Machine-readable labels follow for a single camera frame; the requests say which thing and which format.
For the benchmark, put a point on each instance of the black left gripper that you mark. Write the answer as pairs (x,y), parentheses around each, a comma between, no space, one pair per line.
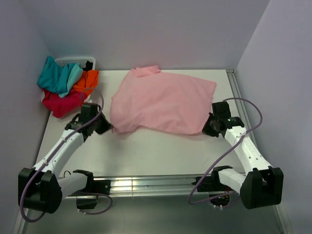
(106,126)

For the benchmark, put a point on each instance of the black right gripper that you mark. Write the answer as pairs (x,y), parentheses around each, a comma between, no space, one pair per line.
(207,130)

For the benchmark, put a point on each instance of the pink t shirt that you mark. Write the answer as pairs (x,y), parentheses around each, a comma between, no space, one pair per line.
(167,102)

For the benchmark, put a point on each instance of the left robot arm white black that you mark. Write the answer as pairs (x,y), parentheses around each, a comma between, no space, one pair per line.
(39,188)

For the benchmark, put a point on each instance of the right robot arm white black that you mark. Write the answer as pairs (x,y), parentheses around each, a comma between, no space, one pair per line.
(262,184)

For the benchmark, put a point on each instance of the orange t shirt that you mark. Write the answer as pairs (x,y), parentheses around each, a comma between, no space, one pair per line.
(87,82)

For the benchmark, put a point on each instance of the magenta t shirt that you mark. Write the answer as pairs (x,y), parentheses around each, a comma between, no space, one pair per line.
(60,106)

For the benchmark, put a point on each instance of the black t shirt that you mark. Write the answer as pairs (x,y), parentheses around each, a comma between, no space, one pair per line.
(88,66)

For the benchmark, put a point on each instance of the teal t shirt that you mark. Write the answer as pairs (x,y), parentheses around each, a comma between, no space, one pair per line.
(59,80)

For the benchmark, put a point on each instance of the white laundry basket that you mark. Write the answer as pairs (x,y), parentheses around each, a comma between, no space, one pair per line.
(80,60)

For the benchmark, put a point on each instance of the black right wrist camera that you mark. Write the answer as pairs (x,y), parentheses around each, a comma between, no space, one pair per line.
(221,110)

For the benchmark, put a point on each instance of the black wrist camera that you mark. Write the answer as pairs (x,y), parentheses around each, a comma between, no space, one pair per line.
(88,111)
(221,110)

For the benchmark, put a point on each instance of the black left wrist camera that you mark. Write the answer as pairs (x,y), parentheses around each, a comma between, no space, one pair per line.
(88,111)

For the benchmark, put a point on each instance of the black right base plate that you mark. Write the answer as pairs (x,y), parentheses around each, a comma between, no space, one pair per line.
(208,185)

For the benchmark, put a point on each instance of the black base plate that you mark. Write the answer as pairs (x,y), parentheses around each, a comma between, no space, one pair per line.
(208,185)
(97,187)

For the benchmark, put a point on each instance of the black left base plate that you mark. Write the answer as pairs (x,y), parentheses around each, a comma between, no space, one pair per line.
(97,187)

